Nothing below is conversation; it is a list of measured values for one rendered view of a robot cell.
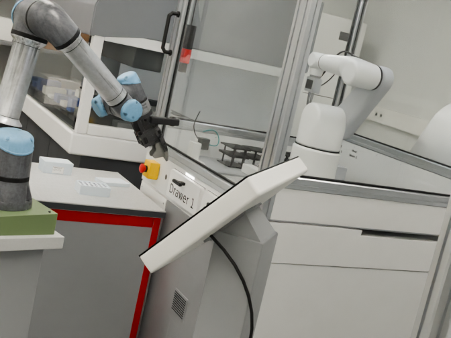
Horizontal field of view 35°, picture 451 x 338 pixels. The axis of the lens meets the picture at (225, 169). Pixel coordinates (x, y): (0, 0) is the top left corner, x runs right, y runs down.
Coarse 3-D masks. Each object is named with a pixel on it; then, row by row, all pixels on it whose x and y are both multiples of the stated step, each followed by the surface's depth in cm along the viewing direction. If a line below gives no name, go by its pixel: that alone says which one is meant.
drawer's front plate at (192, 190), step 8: (176, 176) 278; (184, 176) 272; (168, 184) 283; (176, 184) 277; (192, 184) 265; (168, 192) 282; (184, 192) 270; (192, 192) 264; (200, 192) 258; (176, 200) 276; (184, 200) 269; (192, 200) 263; (200, 200) 259; (184, 208) 268
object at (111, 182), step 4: (96, 180) 306; (100, 180) 304; (104, 180) 304; (108, 180) 306; (112, 180) 307; (116, 180) 309; (120, 180) 311; (108, 184) 302; (112, 184) 304; (116, 184) 305; (120, 184) 306; (124, 184) 307; (128, 184) 309
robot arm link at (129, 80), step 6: (126, 72) 251; (132, 72) 249; (120, 78) 248; (126, 78) 247; (132, 78) 247; (138, 78) 250; (126, 84) 248; (132, 84) 248; (138, 84) 249; (126, 90) 247; (132, 90) 248; (138, 90) 250; (132, 96) 249; (138, 96) 250; (144, 96) 252
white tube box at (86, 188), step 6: (78, 180) 285; (84, 180) 286; (78, 186) 281; (84, 186) 278; (90, 186) 279; (96, 186) 282; (102, 186) 284; (108, 186) 286; (78, 192) 280; (84, 192) 279; (90, 192) 280; (96, 192) 281; (102, 192) 282; (108, 192) 283
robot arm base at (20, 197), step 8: (0, 176) 214; (0, 184) 214; (8, 184) 214; (16, 184) 215; (24, 184) 217; (0, 192) 214; (8, 192) 214; (16, 192) 215; (24, 192) 217; (0, 200) 214; (8, 200) 214; (16, 200) 215; (24, 200) 217; (0, 208) 214; (8, 208) 214; (16, 208) 215; (24, 208) 217
